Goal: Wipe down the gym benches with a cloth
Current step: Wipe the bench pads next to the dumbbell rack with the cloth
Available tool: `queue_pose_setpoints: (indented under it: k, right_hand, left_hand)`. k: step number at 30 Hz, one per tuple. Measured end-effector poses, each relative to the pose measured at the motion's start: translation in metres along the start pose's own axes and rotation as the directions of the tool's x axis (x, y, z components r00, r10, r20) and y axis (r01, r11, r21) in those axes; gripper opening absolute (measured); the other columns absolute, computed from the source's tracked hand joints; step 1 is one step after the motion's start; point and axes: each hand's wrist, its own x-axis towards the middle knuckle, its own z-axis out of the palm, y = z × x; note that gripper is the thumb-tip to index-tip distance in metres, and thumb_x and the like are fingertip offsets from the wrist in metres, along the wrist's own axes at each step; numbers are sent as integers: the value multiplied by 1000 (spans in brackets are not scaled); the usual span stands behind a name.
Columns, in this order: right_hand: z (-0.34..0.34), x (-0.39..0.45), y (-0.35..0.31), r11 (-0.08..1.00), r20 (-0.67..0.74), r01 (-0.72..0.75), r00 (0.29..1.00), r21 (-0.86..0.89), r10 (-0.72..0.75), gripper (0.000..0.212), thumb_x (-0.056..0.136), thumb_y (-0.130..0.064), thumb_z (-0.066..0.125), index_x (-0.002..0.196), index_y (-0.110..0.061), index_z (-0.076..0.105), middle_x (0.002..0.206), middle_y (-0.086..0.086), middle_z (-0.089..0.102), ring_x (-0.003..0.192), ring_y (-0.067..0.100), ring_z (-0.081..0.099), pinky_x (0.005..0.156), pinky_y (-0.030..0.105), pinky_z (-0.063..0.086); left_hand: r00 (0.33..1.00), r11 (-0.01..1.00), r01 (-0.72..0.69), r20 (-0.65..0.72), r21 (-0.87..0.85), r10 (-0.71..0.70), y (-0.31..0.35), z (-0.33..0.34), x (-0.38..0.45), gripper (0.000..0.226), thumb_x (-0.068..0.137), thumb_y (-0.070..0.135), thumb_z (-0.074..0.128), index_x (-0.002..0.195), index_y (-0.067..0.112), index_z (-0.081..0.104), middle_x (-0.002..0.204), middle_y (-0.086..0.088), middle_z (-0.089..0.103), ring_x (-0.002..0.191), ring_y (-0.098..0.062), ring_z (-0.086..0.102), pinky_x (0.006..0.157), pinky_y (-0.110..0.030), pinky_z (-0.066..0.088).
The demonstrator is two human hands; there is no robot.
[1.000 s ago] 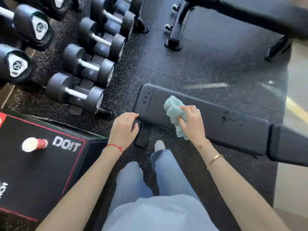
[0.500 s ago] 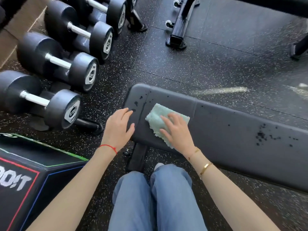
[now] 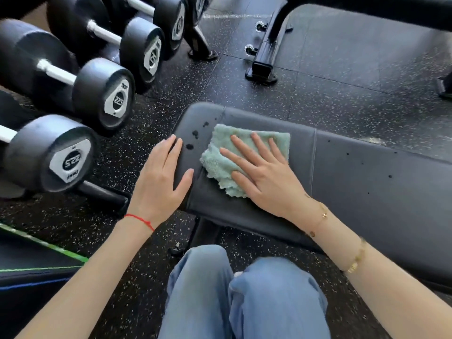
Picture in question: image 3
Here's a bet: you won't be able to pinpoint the person's left hand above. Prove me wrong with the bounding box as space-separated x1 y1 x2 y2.
125 134 195 230

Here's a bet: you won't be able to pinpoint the person's right hand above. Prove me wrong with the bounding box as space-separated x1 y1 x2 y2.
220 133 312 223

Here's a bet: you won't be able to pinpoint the green microfibre cleaning cloth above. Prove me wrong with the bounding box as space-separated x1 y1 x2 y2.
200 124 291 198

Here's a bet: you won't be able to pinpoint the person's left forearm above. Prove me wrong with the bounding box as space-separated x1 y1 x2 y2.
14 214 157 339

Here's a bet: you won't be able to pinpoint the person's right forearm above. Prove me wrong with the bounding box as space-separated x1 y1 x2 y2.
289 195 452 339

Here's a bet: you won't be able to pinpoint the black padded workout bench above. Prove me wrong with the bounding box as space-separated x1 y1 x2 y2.
172 101 452 291

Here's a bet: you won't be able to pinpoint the black dumbbell rack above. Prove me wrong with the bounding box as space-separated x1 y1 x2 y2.
0 24 219 216

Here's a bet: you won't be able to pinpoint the light blue jeans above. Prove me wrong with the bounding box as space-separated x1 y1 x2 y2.
157 244 333 339

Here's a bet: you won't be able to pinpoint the black equipment foot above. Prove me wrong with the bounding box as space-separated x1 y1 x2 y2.
436 75 452 100

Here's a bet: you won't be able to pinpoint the black mat with green stripe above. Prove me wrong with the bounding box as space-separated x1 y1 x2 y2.
0 222 89 339

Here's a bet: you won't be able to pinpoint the red string bracelet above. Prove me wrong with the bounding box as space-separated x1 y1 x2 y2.
123 213 155 232

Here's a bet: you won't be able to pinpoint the thin gold chain bracelet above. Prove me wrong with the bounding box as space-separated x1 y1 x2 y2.
305 197 329 239

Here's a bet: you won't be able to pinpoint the black bench frame with wheels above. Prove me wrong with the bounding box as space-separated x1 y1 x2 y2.
244 0 452 85

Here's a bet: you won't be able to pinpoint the gold bangle bracelet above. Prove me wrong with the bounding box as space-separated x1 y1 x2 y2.
341 237 368 274

